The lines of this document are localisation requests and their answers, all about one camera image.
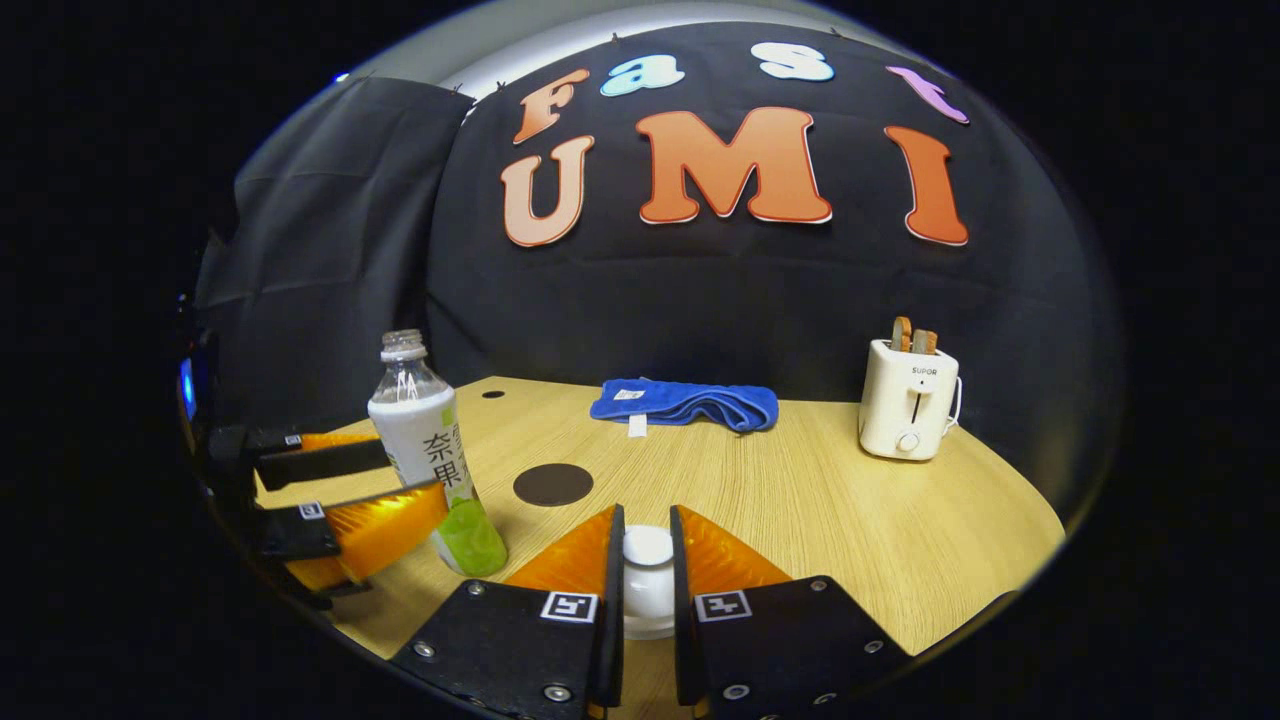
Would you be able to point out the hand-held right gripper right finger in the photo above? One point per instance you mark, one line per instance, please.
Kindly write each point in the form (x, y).
(683, 640)

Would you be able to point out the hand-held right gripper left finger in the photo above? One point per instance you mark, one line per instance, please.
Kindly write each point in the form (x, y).
(610, 640)

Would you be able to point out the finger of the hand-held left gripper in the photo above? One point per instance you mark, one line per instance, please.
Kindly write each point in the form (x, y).
(330, 462)
(390, 525)

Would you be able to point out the white teacup lid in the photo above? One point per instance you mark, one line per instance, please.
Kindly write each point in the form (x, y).
(648, 580)

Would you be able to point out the clear water bottle green label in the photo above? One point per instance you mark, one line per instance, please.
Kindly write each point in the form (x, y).
(420, 420)

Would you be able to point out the round dark coaster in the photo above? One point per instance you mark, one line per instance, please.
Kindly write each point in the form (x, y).
(552, 485)

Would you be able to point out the blue folded towel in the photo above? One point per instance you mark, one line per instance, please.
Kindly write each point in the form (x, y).
(690, 405)

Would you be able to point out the white toaster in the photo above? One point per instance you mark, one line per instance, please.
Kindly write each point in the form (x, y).
(905, 410)

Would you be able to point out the black backdrop cloth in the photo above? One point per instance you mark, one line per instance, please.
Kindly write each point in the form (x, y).
(700, 290)

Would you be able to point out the toasted bread slice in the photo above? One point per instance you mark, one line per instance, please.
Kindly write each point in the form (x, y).
(902, 335)
(925, 342)

